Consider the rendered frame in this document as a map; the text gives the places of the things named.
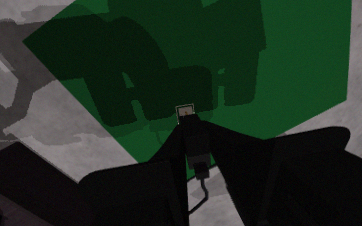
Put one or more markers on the green circuit board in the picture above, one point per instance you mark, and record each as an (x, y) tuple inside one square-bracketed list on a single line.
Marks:
[(257, 67)]

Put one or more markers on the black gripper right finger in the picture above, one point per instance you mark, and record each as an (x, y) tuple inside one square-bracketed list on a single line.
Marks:
[(250, 165)]

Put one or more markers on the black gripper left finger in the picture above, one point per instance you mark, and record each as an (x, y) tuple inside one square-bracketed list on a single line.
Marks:
[(164, 175)]

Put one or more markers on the black connector plug with cable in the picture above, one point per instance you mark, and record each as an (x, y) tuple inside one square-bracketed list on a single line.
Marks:
[(197, 148)]

